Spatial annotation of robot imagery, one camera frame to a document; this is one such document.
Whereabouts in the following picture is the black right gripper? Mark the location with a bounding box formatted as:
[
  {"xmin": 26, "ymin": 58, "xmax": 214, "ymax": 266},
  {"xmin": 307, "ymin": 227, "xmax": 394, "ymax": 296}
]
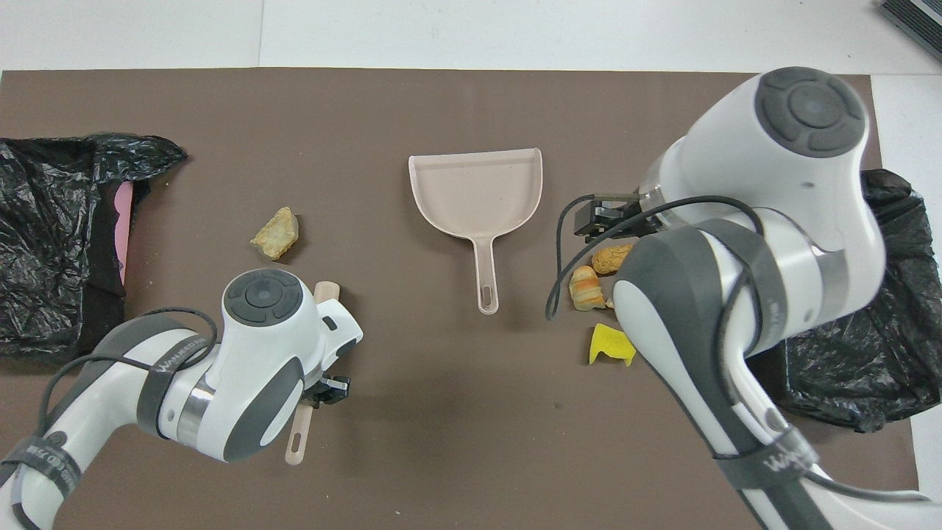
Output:
[{"xmin": 574, "ymin": 193, "xmax": 647, "ymax": 242}]

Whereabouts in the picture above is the brown toy bread roll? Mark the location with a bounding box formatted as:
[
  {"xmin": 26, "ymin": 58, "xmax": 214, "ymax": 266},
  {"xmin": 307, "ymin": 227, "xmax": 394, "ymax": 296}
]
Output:
[{"xmin": 592, "ymin": 244, "xmax": 634, "ymax": 276}]

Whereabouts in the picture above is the orange striped toy bread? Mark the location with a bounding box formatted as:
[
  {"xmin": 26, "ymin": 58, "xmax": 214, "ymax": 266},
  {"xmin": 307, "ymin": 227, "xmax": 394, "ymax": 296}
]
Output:
[{"xmin": 569, "ymin": 265, "xmax": 606, "ymax": 312}]

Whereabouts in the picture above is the yellow sponge piece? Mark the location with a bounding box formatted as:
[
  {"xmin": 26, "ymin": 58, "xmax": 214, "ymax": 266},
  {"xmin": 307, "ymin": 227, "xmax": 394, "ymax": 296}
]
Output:
[{"xmin": 588, "ymin": 322, "xmax": 637, "ymax": 367}]

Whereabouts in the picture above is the brown table mat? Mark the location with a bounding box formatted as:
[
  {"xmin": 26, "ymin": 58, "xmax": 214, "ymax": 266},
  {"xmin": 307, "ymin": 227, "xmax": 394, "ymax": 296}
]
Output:
[{"xmin": 0, "ymin": 68, "xmax": 923, "ymax": 530}]

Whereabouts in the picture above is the black-bagged bin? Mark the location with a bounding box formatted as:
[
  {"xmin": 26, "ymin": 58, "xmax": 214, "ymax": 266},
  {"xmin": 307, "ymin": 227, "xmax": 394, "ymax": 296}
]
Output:
[
  {"xmin": 780, "ymin": 169, "xmax": 942, "ymax": 434},
  {"xmin": 0, "ymin": 132, "xmax": 188, "ymax": 363}
]

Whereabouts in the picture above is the left black-bagged bin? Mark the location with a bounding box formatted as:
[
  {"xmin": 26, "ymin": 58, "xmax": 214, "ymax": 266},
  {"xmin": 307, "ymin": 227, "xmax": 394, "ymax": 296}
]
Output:
[{"xmin": 0, "ymin": 132, "xmax": 188, "ymax": 363}]

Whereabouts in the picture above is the beige plastic dustpan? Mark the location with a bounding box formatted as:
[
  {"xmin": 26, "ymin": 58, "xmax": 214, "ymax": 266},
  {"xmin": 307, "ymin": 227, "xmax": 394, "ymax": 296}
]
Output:
[{"xmin": 408, "ymin": 147, "xmax": 544, "ymax": 316}]

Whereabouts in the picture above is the pink plastic bin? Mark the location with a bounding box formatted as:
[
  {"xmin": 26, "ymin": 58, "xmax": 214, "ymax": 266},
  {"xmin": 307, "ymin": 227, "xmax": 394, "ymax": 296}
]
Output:
[{"xmin": 114, "ymin": 180, "xmax": 135, "ymax": 286}]

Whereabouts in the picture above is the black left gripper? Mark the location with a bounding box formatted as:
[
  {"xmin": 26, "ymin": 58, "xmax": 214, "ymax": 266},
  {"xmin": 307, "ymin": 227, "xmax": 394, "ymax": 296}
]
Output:
[{"xmin": 303, "ymin": 372, "xmax": 352, "ymax": 408}]

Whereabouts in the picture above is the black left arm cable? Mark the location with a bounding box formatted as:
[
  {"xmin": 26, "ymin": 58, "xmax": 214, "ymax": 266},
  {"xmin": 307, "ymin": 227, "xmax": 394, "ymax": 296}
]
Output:
[{"xmin": 37, "ymin": 308, "xmax": 219, "ymax": 435}]

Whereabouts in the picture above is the grey ribbed device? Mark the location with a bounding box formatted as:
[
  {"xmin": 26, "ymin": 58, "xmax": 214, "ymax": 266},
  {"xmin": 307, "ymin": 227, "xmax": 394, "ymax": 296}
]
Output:
[{"xmin": 878, "ymin": 0, "xmax": 942, "ymax": 63}]

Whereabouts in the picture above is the right black-bagged bin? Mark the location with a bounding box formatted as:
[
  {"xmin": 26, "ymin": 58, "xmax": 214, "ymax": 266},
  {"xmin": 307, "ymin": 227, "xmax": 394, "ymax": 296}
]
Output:
[{"xmin": 780, "ymin": 169, "xmax": 942, "ymax": 434}]

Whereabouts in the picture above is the pale toy bread striped side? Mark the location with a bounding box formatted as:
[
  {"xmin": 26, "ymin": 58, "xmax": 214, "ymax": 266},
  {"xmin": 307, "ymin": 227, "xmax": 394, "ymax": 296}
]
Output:
[{"xmin": 249, "ymin": 206, "xmax": 300, "ymax": 261}]

